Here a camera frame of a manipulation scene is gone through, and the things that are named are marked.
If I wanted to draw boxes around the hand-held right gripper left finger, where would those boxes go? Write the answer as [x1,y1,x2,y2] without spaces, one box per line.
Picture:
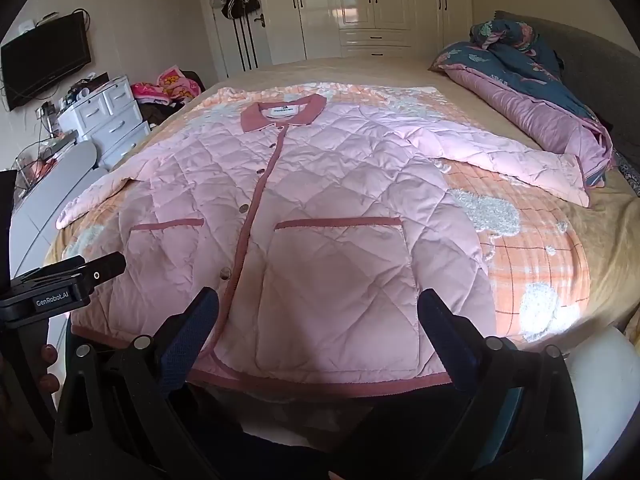
[52,286,241,480]

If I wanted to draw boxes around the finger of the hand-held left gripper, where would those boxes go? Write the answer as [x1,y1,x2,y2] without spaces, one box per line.
[62,252,127,288]

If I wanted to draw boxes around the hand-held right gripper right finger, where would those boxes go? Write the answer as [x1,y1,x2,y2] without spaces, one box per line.
[400,288,586,480]

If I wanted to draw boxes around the pink quilted jacket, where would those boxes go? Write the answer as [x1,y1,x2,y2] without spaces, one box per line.
[55,94,591,402]

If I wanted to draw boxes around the dark clothes pile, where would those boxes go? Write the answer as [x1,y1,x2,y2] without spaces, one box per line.
[137,71,207,127]

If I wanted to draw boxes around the person's left hand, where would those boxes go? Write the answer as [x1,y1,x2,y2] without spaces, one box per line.
[39,343,62,397]

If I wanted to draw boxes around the white rounded side table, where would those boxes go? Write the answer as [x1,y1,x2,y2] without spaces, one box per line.
[9,140,110,281]

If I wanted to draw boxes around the clear plastic box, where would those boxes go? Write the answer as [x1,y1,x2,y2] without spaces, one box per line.
[12,151,57,197]

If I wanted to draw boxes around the orange checked blanket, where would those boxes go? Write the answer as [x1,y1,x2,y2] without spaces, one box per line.
[65,82,592,346]

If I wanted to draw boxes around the white drawer chest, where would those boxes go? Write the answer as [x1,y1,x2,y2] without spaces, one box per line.
[57,75,152,170]

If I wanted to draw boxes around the white round stool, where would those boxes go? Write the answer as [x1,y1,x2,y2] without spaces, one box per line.
[565,326,640,479]

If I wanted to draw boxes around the pink cartoon blanket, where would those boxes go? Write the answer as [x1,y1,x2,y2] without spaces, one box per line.
[131,65,202,107]

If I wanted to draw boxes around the dark patterned pillow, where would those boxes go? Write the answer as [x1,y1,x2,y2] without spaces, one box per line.
[611,149,640,198]

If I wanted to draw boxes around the white door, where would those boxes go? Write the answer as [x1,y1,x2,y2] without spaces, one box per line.
[196,0,273,82]

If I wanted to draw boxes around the blue and pink floral quilt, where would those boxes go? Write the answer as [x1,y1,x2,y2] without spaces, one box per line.
[429,19,615,192]

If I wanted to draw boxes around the bed with beige sheet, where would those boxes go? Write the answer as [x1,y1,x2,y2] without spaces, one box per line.
[44,54,640,361]

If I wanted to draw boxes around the grey upholstered headboard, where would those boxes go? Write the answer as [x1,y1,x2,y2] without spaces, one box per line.
[492,10,640,166]

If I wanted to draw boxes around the white wardrobe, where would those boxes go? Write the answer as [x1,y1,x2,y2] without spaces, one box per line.
[262,0,474,67]

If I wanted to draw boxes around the black wall television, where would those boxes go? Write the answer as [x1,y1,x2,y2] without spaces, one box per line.
[0,11,93,112]

